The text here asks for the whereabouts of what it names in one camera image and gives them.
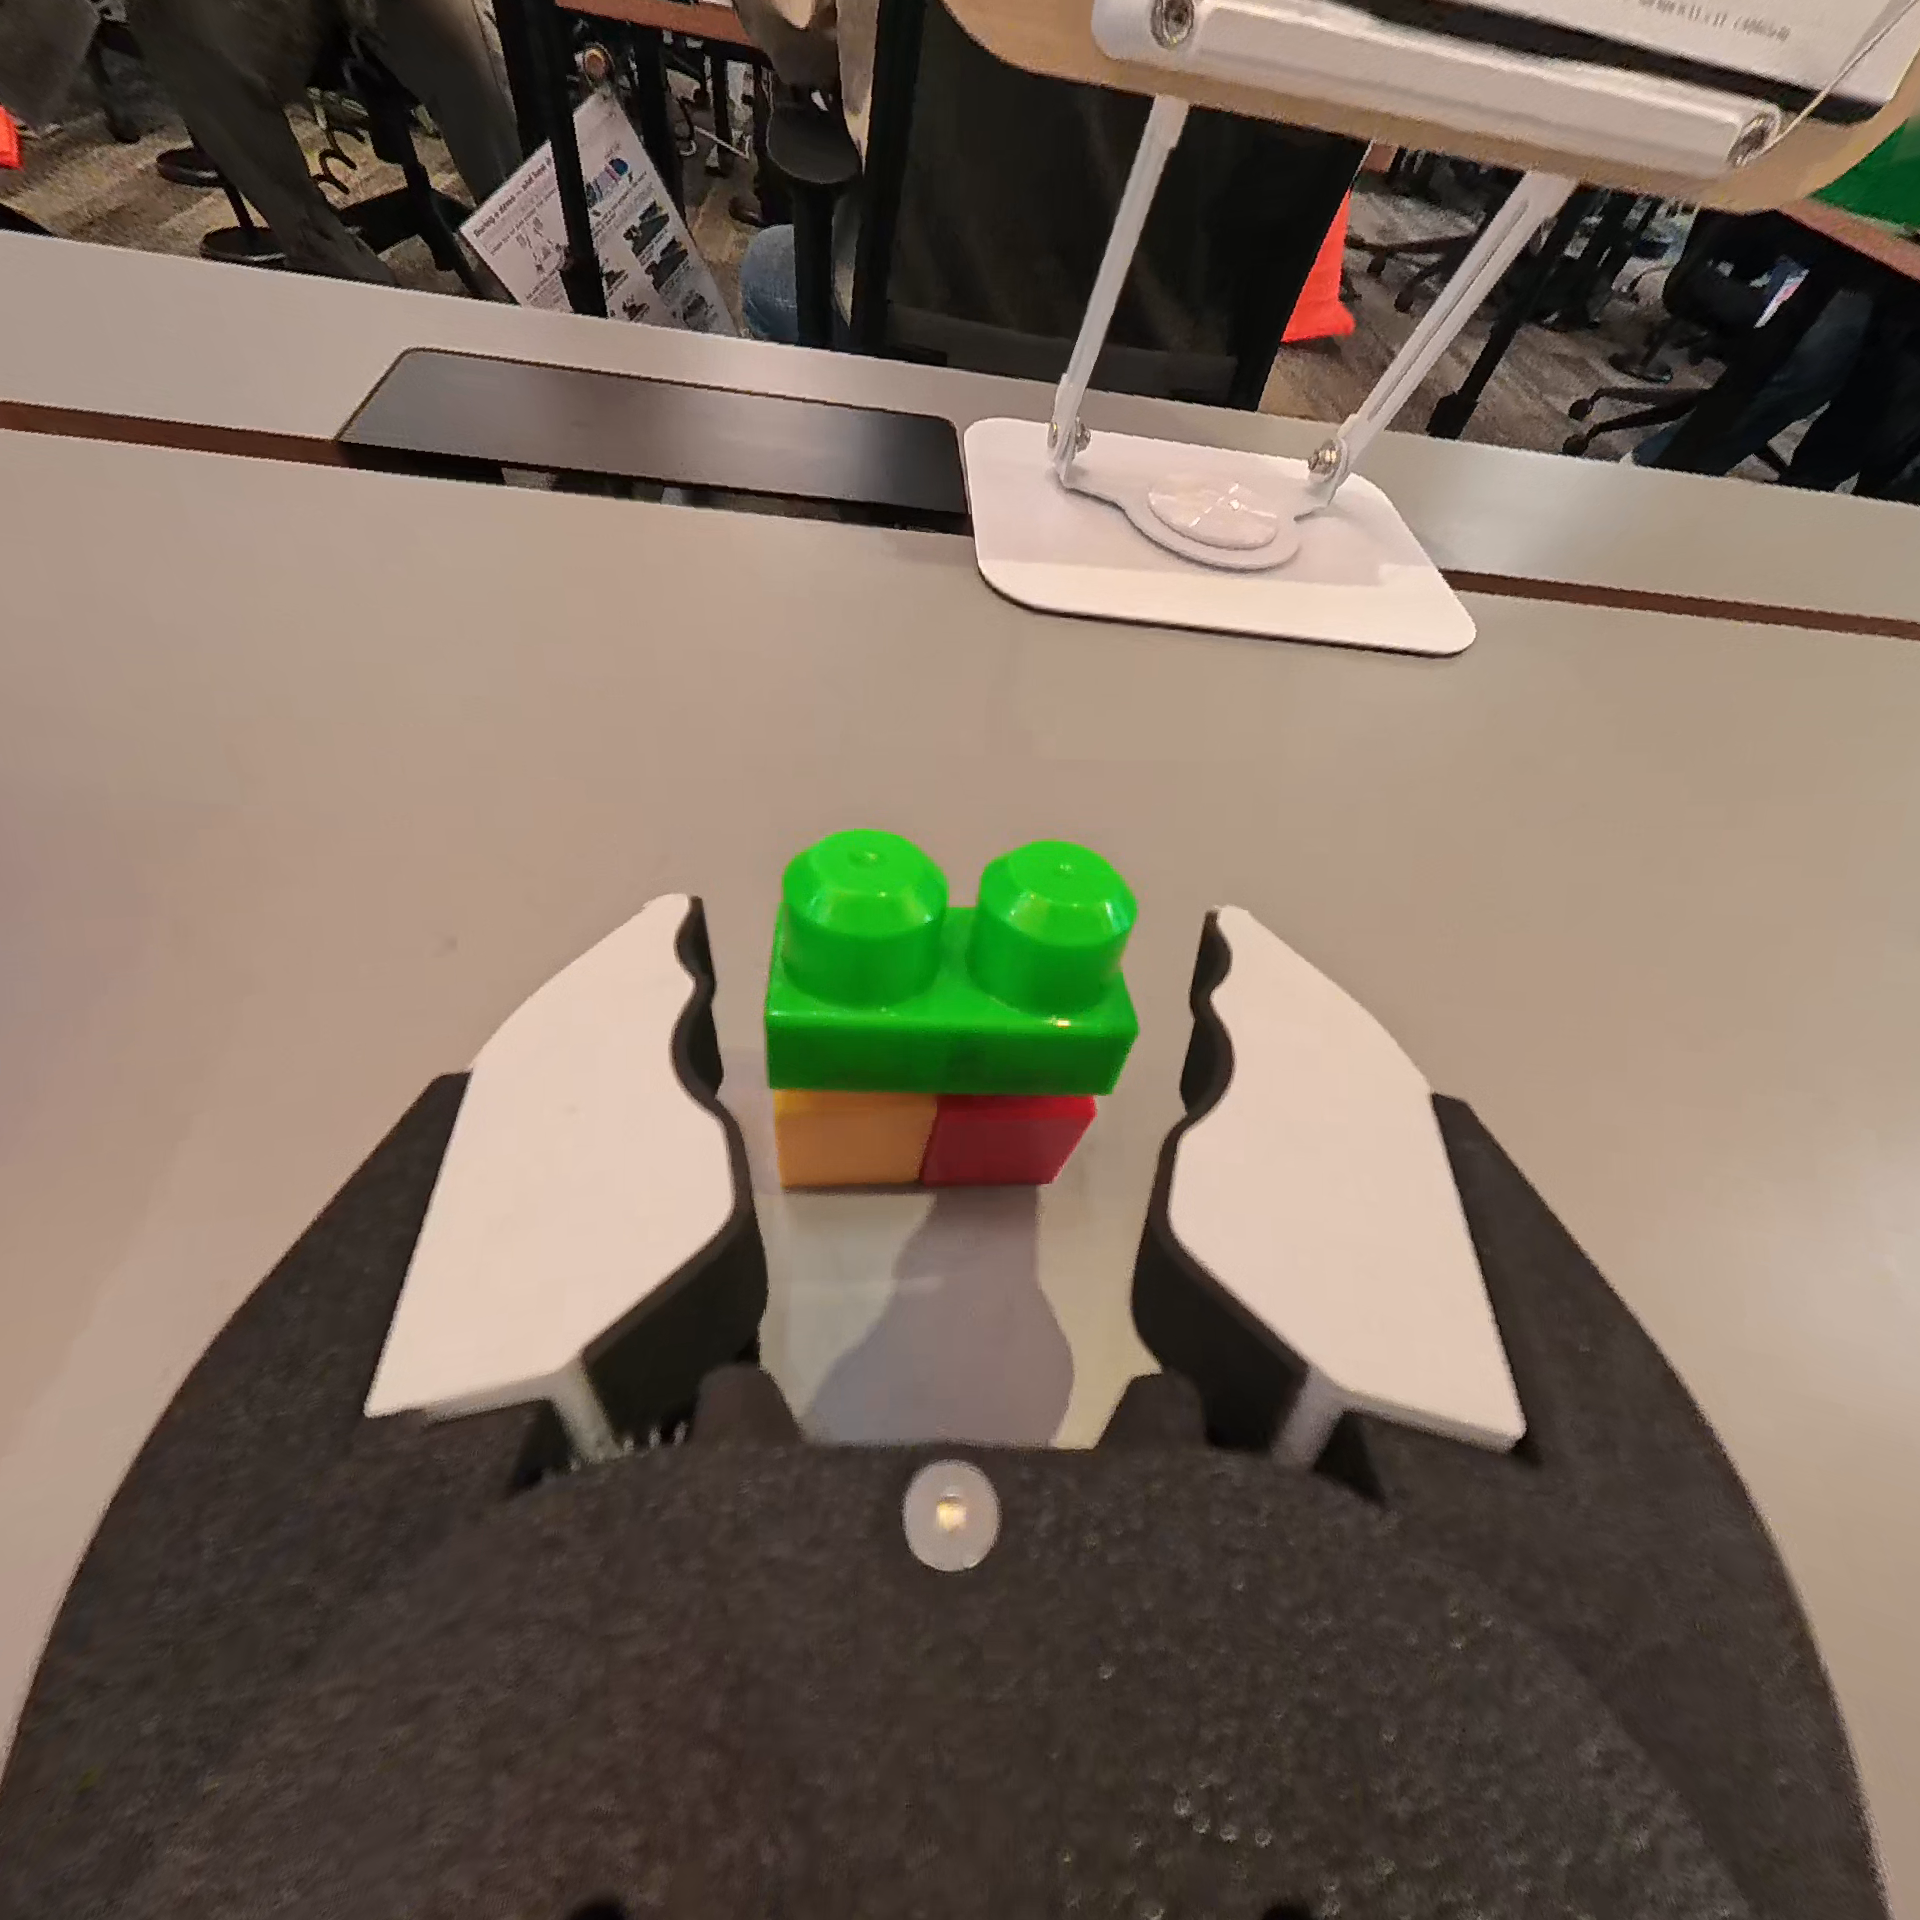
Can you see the wooden instruction board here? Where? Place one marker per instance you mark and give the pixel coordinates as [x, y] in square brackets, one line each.
[1036, 43]

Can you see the brown background table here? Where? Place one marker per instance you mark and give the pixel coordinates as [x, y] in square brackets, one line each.
[1860, 246]

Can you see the yellow single-stud block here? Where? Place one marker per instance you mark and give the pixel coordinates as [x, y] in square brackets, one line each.
[848, 1140]

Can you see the red single-stud block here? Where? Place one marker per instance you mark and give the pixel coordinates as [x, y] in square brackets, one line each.
[1003, 1140]

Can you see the green two-stud block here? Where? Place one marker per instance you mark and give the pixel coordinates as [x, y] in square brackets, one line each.
[945, 1036]

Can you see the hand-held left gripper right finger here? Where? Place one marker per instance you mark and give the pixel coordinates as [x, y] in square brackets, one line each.
[1319, 1213]

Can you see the black table panel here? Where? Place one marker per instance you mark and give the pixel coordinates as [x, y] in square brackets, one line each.
[662, 435]

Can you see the black office chair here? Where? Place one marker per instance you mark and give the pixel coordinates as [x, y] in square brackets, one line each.
[1019, 224]

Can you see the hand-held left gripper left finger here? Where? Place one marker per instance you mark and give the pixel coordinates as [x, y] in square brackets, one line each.
[585, 1184]

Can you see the white document stand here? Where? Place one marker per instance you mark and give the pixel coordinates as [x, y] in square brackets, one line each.
[1200, 598]

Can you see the green plastic bin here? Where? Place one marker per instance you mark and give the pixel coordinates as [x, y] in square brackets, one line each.
[1875, 188]

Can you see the printed cardboard box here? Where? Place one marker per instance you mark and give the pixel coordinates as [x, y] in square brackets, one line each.
[628, 241]

